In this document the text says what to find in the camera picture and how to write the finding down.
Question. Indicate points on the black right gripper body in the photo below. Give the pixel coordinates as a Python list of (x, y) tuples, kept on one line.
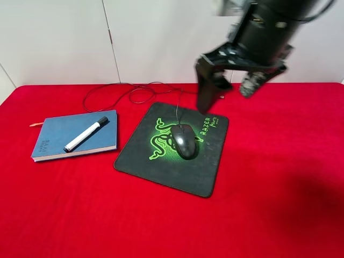
[(230, 57)]

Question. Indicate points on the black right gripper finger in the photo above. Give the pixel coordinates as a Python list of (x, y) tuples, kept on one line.
[(253, 81), (211, 85)]

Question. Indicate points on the black computer mouse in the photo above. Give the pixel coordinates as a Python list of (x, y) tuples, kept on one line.
[(185, 140)]

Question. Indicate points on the white marker pen black cap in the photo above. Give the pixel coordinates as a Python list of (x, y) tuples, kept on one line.
[(86, 133)]

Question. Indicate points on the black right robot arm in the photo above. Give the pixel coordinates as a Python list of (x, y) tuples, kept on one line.
[(258, 44)]

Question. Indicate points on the blue notebook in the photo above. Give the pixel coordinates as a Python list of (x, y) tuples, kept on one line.
[(56, 132)]

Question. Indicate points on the black green Razer mousepad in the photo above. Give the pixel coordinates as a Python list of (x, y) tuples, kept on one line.
[(151, 154)]

